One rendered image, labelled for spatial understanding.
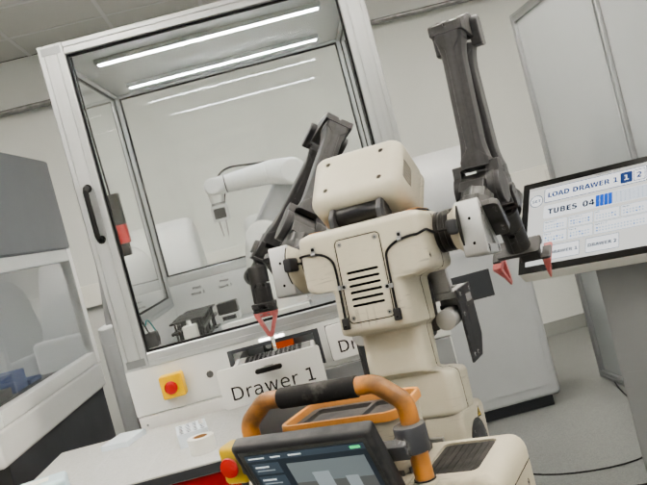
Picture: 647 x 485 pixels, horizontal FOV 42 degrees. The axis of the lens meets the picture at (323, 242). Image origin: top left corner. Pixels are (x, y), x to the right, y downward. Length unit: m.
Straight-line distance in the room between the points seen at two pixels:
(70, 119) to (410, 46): 3.71
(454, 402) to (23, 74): 4.82
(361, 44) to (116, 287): 1.07
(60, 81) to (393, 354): 1.48
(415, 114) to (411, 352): 4.37
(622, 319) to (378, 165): 1.02
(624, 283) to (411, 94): 3.76
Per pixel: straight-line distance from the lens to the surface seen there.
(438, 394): 1.76
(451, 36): 1.89
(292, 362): 2.33
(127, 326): 2.71
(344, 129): 2.20
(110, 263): 2.70
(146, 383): 2.73
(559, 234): 2.47
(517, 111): 6.20
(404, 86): 6.03
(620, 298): 2.50
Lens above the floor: 1.28
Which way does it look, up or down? 2 degrees down
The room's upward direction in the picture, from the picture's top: 15 degrees counter-clockwise
